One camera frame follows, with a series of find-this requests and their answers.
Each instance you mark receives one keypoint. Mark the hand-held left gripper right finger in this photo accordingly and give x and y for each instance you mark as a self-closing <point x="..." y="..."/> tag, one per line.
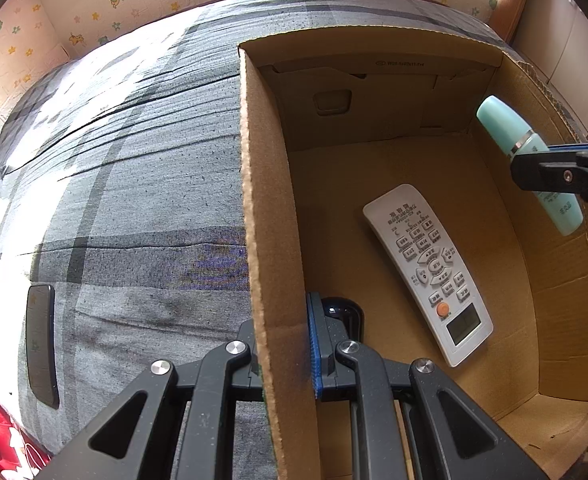
<point x="315" y="350"/>

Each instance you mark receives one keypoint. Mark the brown cardboard box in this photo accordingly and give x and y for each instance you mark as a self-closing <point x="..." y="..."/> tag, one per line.
<point x="374" y="160"/>

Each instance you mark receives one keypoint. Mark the white remote control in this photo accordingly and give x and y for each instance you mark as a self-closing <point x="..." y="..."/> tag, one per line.
<point x="429" y="265"/>

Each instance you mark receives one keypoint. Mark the small black cylinder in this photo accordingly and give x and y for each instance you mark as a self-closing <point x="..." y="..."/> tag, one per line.
<point x="346" y="312"/>

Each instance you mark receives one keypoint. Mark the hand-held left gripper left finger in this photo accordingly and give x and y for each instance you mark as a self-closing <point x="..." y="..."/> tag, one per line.
<point x="233" y="360"/>

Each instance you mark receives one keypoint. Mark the beige wardrobe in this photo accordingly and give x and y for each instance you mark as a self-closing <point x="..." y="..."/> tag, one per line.
<point x="569" y="35"/>

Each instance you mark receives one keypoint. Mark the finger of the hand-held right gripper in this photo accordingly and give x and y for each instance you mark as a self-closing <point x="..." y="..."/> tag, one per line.
<point x="549" y="172"/>
<point x="574" y="148"/>

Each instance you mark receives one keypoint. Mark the black smartphone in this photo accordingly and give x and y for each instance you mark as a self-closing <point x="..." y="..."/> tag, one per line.
<point x="42" y="345"/>

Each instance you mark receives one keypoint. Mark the teal cosmetic bottle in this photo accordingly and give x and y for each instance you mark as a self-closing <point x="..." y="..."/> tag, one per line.
<point x="499" y="117"/>

